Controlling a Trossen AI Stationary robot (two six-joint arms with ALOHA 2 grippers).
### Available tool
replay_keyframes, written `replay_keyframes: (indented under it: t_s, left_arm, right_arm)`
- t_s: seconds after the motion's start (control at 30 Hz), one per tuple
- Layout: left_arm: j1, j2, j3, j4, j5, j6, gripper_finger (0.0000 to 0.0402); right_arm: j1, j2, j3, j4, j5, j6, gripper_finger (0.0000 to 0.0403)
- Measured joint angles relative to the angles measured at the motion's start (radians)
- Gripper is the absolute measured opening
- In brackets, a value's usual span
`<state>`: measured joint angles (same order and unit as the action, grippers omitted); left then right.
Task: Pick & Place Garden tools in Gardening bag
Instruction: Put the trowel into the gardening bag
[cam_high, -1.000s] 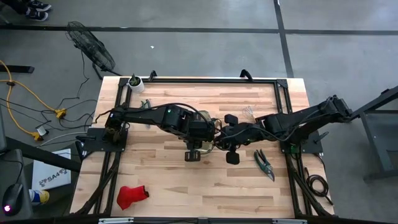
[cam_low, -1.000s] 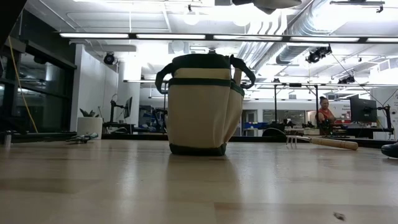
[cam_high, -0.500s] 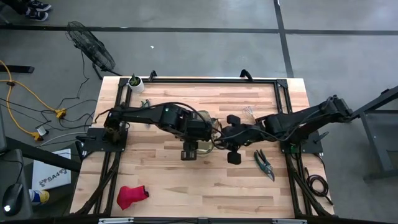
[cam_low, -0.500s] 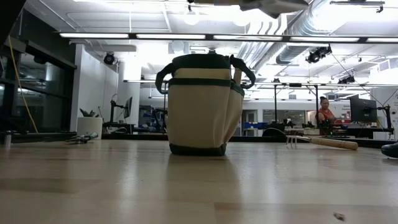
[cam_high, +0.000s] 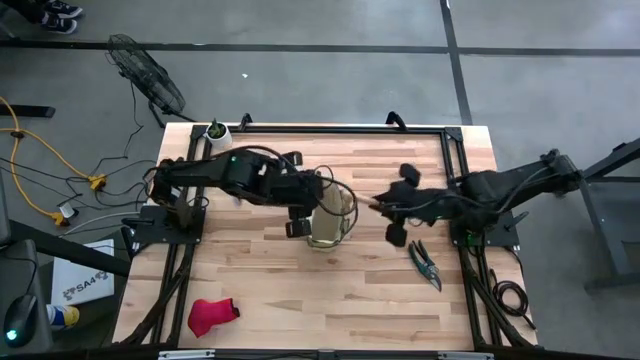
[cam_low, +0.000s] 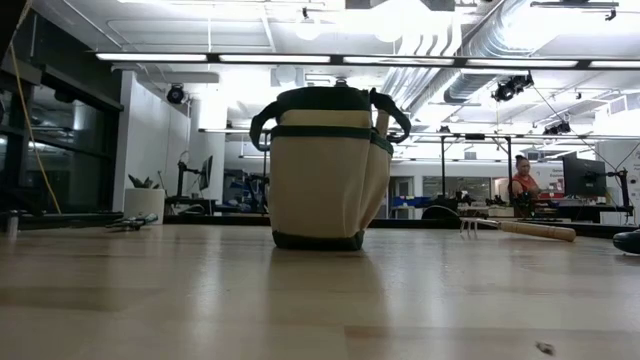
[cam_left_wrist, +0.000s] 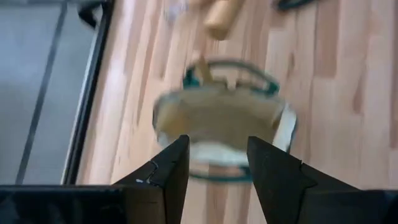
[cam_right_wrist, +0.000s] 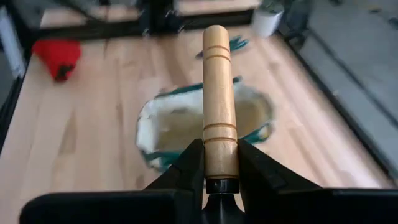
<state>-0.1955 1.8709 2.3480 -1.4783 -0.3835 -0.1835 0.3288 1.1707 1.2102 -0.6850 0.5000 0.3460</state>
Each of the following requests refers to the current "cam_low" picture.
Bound three-prong rake wooden handle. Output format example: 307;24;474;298
458;215;578;243

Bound green-handled pruning shears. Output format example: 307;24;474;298
104;213;160;233

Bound background office desk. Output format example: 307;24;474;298
164;196;219;216
537;197;636;225

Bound yellow hanging cable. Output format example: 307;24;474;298
8;44;63;215

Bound person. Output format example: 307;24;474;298
509;154;543;217

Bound long LED light bar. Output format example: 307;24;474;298
94;51;640;70

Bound black aluminium table frame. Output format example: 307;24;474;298
0;212;640;240

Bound black metal table stand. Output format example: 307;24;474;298
439;133;515;214

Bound small white potted plant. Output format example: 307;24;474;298
123;173;167;226

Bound wooden-handled garden tool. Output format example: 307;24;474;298
375;108;391;139

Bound dark rounded object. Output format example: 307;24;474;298
612;228;640;255

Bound silver spiral ventilation duct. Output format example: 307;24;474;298
442;0;556;104

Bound black computer monitor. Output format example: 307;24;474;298
562;151;609;199
198;154;215;192

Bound beige green gardening tool bag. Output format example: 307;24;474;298
249;84;413;253

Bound black stage light cluster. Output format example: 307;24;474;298
491;71;535;103
543;119;573;136

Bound small grey cylinder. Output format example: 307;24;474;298
4;209;21;237

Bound blue storage bins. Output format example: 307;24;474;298
391;195;431;209

